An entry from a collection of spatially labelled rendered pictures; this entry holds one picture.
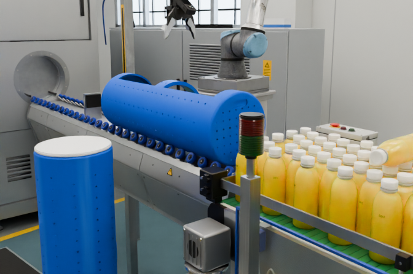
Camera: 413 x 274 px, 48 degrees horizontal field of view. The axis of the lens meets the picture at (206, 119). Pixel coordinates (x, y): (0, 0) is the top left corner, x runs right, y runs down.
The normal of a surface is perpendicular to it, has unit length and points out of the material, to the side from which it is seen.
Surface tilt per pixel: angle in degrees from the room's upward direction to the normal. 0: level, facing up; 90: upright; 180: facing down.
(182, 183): 70
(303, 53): 90
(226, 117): 90
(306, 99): 90
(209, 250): 90
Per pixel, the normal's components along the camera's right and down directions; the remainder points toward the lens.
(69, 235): 0.07, 0.19
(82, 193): 0.42, 0.18
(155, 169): -0.74, -0.22
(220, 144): 0.62, 0.16
